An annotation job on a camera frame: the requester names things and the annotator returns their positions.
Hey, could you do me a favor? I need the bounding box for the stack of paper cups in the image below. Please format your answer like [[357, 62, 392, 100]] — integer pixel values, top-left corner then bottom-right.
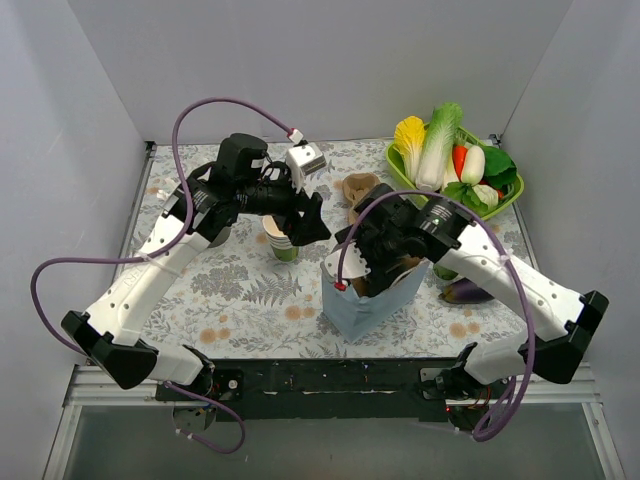
[[262, 215, 299, 262]]

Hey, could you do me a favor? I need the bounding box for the single brown pulp carrier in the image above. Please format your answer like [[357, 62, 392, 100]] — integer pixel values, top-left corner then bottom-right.
[[351, 256, 421, 297]]

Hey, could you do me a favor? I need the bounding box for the green paper coffee cup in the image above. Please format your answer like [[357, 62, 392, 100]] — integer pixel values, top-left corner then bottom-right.
[[433, 264, 458, 281]]

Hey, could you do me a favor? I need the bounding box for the white paper carry bag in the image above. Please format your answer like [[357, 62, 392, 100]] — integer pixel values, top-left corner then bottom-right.
[[321, 261, 428, 343]]

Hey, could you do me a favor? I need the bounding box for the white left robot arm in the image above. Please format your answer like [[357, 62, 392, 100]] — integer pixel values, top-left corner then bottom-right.
[[61, 133, 331, 400]]

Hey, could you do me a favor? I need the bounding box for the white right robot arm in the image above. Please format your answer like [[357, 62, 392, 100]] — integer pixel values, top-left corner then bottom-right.
[[323, 184, 609, 399]]

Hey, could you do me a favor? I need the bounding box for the floral patterned table mat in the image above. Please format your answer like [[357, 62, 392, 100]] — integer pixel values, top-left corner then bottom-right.
[[127, 139, 524, 359]]

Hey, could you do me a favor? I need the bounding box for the grey straw holder cup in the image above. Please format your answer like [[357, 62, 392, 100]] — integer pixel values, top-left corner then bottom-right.
[[209, 227, 231, 248]]

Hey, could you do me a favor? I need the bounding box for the brown pulp cup carrier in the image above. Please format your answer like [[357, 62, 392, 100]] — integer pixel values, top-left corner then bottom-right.
[[342, 173, 380, 225]]

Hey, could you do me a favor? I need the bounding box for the purple toy eggplant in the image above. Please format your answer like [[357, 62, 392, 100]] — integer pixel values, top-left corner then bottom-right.
[[439, 278, 494, 305]]

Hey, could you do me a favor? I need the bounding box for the green plastic basket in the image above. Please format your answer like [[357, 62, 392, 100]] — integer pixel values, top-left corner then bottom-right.
[[385, 124, 525, 221]]

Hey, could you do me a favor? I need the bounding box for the small green toy cabbage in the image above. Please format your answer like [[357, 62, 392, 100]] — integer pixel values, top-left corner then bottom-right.
[[462, 184, 500, 216]]

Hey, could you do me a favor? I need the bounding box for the yellow toy cabbage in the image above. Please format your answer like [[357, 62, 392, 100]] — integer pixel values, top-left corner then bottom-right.
[[394, 116, 426, 183]]

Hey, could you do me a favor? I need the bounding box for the white toy radish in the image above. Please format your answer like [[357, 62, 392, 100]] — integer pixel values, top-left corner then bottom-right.
[[460, 145, 485, 185]]

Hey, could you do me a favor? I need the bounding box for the orange toy carrot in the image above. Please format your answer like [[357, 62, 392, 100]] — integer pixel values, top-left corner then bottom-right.
[[452, 145, 468, 180]]

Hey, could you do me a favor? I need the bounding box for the green toy napa cabbage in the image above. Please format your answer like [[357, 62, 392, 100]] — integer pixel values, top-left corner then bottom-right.
[[415, 102, 464, 192]]

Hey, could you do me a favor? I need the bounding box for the green toy leafy vegetable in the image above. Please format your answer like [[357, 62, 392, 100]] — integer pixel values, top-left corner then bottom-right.
[[440, 145, 518, 216]]

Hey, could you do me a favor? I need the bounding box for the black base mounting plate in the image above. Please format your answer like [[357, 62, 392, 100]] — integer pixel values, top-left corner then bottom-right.
[[155, 357, 516, 421]]

